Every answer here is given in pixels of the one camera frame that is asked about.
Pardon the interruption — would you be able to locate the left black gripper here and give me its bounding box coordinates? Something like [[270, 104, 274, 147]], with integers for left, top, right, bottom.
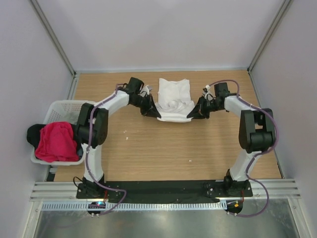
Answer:
[[131, 94, 161, 119]]

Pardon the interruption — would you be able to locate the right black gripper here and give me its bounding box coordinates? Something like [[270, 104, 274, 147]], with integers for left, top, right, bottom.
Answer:
[[187, 95, 222, 119]]

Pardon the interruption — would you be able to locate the white t shirt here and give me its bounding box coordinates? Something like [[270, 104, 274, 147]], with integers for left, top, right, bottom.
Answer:
[[155, 78, 195, 123]]

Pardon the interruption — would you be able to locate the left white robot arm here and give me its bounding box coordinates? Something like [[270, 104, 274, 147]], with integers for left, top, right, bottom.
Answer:
[[74, 77, 160, 199]]

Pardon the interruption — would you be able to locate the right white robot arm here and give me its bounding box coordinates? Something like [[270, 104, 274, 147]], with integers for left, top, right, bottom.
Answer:
[[187, 80, 278, 197]]

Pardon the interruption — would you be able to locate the white laundry basket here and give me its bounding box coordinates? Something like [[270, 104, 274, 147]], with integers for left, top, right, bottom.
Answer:
[[30, 100, 95, 166]]

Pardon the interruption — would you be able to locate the pink shirt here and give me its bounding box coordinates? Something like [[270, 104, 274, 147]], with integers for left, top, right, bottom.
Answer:
[[35, 121, 79, 163]]

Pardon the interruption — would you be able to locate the black shirt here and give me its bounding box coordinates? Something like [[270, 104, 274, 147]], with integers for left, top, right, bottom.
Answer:
[[26, 124, 81, 150]]

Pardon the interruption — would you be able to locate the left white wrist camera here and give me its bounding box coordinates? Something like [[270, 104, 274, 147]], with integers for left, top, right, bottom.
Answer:
[[139, 85, 153, 97]]

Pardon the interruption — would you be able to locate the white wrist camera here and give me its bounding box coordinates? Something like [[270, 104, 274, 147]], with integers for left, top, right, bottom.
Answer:
[[139, 85, 153, 97], [203, 85, 214, 101]]

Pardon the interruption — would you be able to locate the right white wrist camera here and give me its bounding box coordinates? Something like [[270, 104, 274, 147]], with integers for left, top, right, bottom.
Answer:
[[203, 85, 214, 101]]

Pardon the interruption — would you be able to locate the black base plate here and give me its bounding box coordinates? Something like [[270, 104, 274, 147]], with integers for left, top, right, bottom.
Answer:
[[76, 180, 253, 204]]

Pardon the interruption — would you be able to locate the slotted cable duct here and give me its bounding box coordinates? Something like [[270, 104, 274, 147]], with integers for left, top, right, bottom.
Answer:
[[41, 201, 227, 212]]

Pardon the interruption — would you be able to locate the aluminium rail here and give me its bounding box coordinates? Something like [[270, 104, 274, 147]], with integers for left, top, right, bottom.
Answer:
[[30, 178, 301, 201]]

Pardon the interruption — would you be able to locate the left aluminium frame post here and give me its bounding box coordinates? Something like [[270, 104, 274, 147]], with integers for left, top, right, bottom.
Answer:
[[30, 0, 77, 75]]

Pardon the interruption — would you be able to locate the aluminium frame post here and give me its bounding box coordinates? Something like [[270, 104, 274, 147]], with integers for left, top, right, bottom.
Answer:
[[247, 0, 293, 75], [30, 0, 77, 75]]

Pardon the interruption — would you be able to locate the right aluminium frame post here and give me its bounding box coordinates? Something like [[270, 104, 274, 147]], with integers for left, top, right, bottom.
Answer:
[[247, 0, 293, 75]]

